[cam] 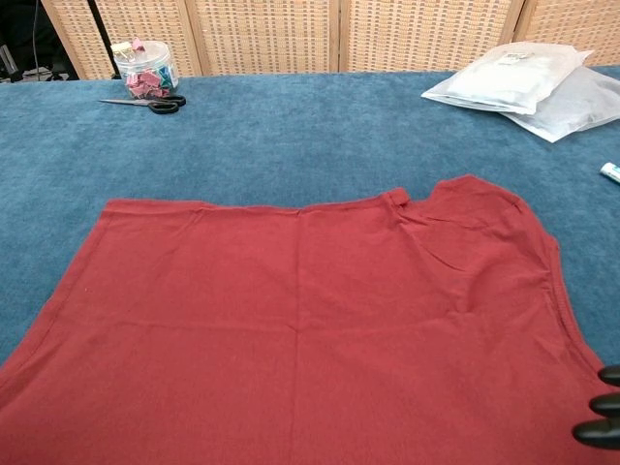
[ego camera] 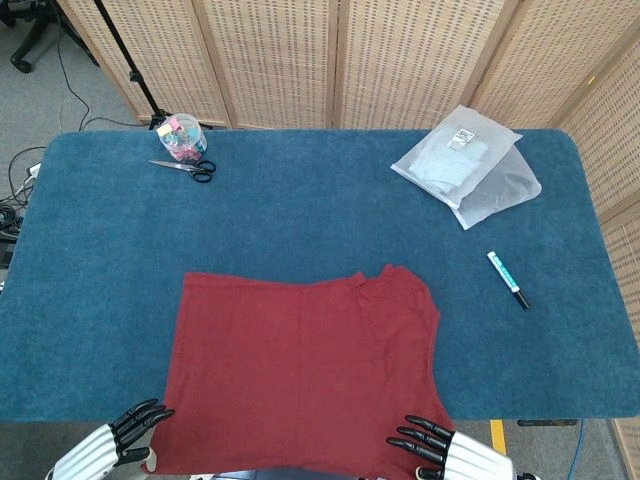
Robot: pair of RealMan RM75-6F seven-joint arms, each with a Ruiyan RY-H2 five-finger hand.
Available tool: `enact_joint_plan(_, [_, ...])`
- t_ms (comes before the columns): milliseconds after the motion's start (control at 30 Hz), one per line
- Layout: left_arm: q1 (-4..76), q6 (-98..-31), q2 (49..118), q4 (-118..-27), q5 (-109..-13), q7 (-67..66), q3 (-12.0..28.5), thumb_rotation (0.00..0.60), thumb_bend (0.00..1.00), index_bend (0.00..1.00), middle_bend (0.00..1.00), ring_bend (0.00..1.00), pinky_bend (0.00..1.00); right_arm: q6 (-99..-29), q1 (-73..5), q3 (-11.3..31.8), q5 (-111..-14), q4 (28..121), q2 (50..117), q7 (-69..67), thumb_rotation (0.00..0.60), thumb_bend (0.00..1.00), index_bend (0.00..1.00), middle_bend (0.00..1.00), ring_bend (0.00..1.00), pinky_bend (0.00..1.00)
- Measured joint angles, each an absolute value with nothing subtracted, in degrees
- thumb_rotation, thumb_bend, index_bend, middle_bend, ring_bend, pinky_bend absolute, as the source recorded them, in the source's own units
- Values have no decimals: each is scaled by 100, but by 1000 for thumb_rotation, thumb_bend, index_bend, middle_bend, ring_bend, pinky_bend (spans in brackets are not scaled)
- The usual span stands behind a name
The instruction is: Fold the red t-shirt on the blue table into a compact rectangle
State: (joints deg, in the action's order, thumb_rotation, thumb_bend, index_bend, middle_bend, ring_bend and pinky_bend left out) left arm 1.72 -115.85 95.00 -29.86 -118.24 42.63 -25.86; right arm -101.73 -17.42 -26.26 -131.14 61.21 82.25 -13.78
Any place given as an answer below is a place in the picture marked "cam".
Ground translucent plastic bag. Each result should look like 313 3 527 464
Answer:
503 65 620 144

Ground red t-shirt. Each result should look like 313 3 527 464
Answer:
0 173 620 465

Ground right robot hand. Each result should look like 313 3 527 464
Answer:
573 365 620 448

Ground blue table cover cloth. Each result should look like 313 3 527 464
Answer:
0 65 620 369

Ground wicker folding screen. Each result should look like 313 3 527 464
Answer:
41 0 620 81

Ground black handled scissors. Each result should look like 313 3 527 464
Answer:
99 94 188 116

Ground white plastic mailer bag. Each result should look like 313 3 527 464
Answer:
419 42 595 116

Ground clear jar of binder clips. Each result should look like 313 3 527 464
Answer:
111 38 179 101

